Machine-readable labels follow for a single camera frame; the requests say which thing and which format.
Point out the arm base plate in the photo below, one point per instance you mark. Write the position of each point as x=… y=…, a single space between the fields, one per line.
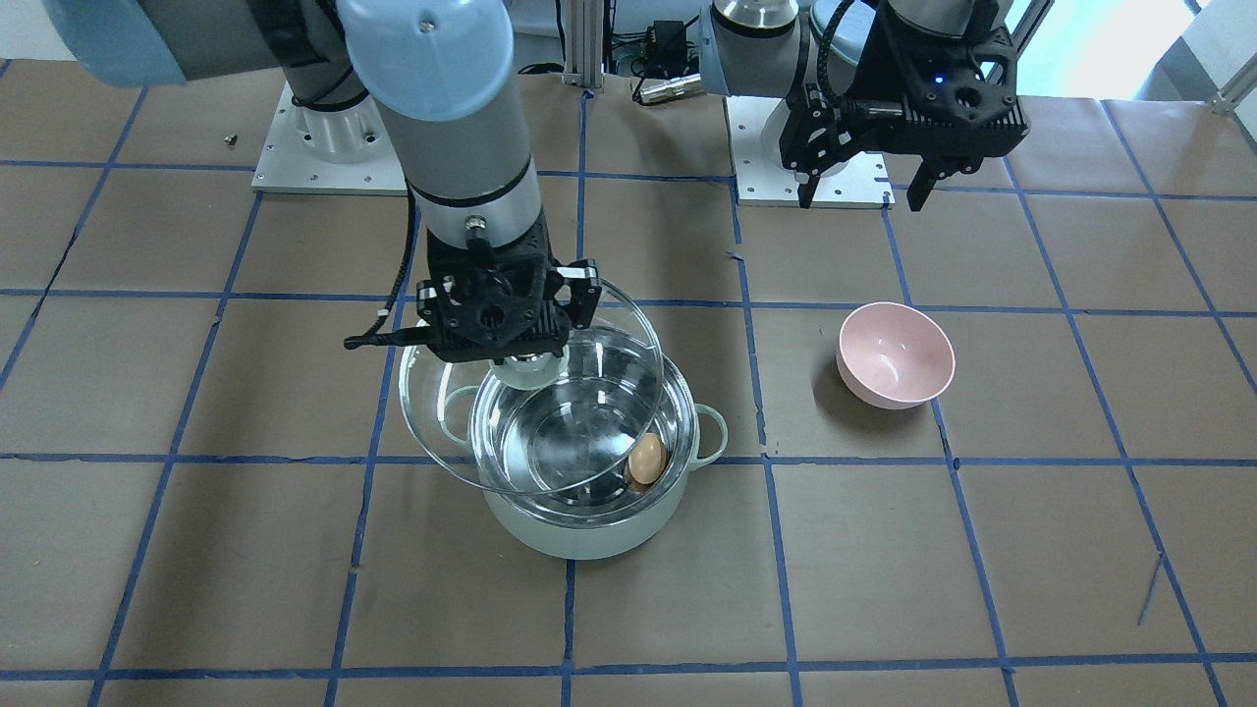
x=773 y=169
x=309 y=152

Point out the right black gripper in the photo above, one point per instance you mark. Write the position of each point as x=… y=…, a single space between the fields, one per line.
x=583 y=292

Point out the pale green electric pot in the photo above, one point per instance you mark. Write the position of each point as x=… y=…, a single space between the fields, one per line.
x=613 y=515

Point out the black power adapter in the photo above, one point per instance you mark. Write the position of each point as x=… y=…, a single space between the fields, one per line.
x=665 y=36

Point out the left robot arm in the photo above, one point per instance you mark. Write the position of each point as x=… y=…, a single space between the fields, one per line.
x=763 y=48

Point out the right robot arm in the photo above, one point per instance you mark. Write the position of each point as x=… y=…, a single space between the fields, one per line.
x=442 y=78

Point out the brown egg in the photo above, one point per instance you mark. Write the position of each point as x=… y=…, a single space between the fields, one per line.
x=648 y=459

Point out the glass pot lid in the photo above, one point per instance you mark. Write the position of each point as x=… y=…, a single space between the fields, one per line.
x=540 y=424

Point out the pink bowl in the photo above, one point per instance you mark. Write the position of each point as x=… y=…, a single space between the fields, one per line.
x=893 y=356

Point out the aluminium frame post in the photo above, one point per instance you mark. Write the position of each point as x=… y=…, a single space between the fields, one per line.
x=584 y=30

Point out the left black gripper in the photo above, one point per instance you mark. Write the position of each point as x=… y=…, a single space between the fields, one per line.
x=877 y=71

